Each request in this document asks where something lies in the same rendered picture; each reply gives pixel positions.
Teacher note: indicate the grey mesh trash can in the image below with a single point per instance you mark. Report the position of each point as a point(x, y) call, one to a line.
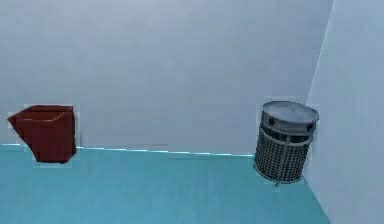
point(283, 150)

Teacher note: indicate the dark red square bin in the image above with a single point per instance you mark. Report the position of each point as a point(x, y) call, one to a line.
point(50, 136)

